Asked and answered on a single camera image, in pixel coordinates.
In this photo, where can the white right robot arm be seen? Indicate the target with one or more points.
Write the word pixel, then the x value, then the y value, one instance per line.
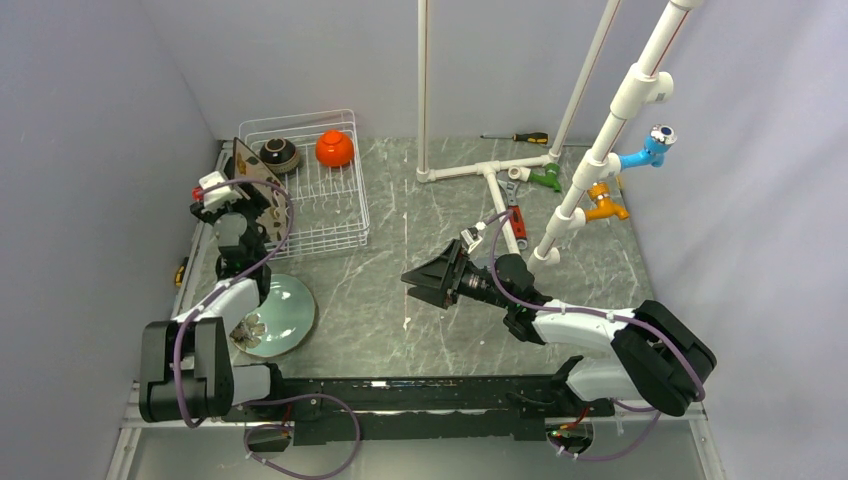
pixel 650 354

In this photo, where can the blue plastic faucet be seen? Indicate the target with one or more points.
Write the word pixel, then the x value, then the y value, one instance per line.
pixel 657 143

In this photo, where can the black yellow screwdriver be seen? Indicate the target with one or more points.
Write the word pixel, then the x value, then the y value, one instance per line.
pixel 180 272
pixel 538 138

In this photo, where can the brown patterned bowl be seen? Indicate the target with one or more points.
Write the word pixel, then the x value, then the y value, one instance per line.
pixel 280 156

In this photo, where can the green plastic faucet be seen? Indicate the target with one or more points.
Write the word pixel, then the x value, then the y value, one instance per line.
pixel 549 177

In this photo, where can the light green round plate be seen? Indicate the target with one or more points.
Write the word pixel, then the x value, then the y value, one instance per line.
pixel 281 323

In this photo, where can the beige floral square plate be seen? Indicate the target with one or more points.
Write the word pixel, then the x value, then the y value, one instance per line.
pixel 246 164

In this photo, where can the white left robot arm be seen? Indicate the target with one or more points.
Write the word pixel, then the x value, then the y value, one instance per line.
pixel 186 373

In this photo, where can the teal square plate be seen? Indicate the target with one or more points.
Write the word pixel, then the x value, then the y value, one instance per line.
pixel 227 172

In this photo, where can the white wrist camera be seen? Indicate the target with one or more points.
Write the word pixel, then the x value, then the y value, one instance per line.
pixel 214 192
pixel 472 236

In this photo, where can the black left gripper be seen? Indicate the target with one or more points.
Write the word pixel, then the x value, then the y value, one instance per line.
pixel 255 204

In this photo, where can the orange plastic faucet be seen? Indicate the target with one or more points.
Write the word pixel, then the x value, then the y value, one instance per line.
pixel 604 206

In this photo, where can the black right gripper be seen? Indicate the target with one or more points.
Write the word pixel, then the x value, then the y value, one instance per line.
pixel 439 281

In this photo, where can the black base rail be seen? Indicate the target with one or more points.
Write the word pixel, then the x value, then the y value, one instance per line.
pixel 518 407

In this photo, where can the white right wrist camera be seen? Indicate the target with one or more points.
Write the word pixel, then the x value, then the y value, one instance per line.
pixel 472 236

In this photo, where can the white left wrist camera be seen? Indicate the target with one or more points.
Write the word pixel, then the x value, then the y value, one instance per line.
pixel 214 192

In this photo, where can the orange plastic bowl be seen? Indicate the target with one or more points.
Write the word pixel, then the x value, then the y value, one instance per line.
pixel 334 149

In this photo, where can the white wire dish rack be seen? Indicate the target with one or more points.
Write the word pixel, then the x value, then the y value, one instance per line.
pixel 330 202

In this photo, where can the red-handled adjustable wrench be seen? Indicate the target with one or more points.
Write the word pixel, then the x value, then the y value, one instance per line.
pixel 509 189

